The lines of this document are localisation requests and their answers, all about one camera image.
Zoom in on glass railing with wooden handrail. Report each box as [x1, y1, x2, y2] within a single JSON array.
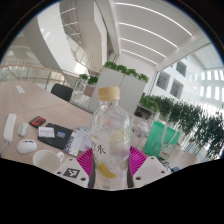
[[0, 64, 79, 91]]

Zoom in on black chair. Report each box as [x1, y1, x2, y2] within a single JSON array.
[[50, 83, 74, 103]]

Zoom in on pale planter with plant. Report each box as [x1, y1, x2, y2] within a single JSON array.
[[73, 73, 90, 94]]

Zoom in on white computer mouse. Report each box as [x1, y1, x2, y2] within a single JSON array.
[[16, 138, 38, 155]]

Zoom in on small grey-white device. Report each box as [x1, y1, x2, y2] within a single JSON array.
[[17, 122, 30, 137]]

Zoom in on white power cable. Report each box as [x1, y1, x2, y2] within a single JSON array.
[[0, 141, 10, 155]]

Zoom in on clear jar with white lid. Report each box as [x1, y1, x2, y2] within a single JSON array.
[[132, 120, 150, 141]]

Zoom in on brown planter with plant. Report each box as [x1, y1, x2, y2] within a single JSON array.
[[83, 75, 100, 98]]

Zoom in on printed booklet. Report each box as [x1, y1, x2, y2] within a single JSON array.
[[63, 128, 93, 158]]

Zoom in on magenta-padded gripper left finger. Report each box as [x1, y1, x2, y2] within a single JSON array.
[[54, 147, 98, 189]]

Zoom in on white paper sheet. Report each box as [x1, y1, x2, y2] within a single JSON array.
[[14, 84, 26, 95]]

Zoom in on clear bottle with yellow cap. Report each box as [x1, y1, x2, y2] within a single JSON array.
[[89, 86, 134, 191]]

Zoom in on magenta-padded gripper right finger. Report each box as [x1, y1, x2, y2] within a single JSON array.
[[128, 145, 171, 189]]

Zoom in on green shopping bag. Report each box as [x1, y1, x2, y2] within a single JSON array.
[[143, 120, 181, 161]]

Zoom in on white cabinet topped with plants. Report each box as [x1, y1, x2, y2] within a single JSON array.
[[88, 60, 157, 114]]

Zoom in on ceiling light strips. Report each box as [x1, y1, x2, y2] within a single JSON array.
[[114, 1, 194, 66]]

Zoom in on white mug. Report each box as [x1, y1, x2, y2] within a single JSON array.
[[32, 149, 65, 174]]

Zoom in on white card box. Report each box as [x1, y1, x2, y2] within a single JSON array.
[[38, 126, 56, 139]]

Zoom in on black and red small box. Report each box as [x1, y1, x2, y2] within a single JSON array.
[[28, 115, 47, 130]]

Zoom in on row of green plants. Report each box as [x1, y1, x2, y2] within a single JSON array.
[[139, 94, 224, 161]]

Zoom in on white power strip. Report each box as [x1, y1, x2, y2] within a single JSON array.
[[2, 113, 18, 145]]

